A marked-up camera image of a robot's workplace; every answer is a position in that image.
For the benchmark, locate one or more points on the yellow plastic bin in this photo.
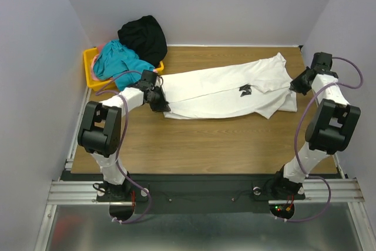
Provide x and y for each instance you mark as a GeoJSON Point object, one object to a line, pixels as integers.
{"type": "Point", "coordinates": [89, 56]}

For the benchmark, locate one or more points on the aluminium frame rail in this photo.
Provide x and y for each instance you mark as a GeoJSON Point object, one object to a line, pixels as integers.
{"type": "Point", "coordinates": [330, 217]}

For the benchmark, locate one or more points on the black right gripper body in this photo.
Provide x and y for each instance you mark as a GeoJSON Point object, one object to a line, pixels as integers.
{"type": "Point", "coordinates": [298, 84]}

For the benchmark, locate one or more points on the white t shirt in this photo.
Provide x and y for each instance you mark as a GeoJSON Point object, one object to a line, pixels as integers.
{"type": "Point", "coordinates": [261, 86]}

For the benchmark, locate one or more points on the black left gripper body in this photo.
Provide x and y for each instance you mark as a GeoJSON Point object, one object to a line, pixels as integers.
{"type": "Point", "coordinates": [154, 96]}

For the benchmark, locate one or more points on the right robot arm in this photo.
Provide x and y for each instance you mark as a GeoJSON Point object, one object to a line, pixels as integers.
{"type": "Point", "coordinates": [329, 131]}

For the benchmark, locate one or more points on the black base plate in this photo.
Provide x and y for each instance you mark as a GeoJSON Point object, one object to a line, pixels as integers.
{"type": "Point", "coordinates": [174, 194]}

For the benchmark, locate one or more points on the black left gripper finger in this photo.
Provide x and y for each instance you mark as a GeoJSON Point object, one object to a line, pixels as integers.
{"type": "Point", "coordinates": [162, 99]}
{"type": "Point", "coordinates": [160, 108]}

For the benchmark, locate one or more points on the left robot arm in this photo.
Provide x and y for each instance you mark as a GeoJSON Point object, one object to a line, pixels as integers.
{"type": "Point", "coordinates": [104, 125]}

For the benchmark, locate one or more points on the black t shirt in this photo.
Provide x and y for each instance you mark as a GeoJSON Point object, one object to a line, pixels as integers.
{"type": "Point", "coordinates": [146, 37]}

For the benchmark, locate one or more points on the teal t shirt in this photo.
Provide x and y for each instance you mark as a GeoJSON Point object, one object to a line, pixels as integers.
{"type": "Point", "coordinates": [114, 59]}

